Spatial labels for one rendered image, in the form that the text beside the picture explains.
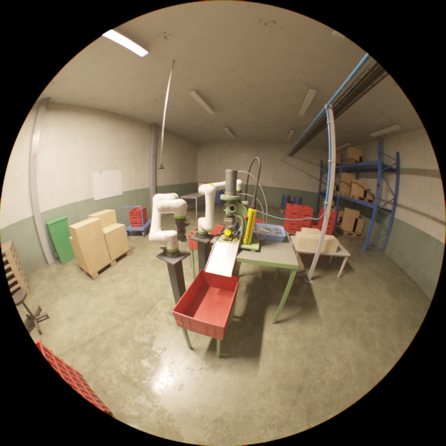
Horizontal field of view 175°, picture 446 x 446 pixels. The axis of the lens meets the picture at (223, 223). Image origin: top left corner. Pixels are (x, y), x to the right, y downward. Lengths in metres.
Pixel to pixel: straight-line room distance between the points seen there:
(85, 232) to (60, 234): 1.38
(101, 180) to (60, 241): 2.37
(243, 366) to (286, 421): 0.81
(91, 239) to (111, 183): 2.91
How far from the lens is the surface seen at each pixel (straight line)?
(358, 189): 6.43
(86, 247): 2.95
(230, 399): 1.67
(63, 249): 4.26
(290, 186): 9.83
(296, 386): 1.83
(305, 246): 2.73
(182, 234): 1.15
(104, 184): 5.35
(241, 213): 1.52
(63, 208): 4.85
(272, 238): 1.79
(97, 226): 3.01
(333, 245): 2.94
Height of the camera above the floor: 1.66
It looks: 18 degrees down
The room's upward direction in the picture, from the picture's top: 2 degrees clockwise
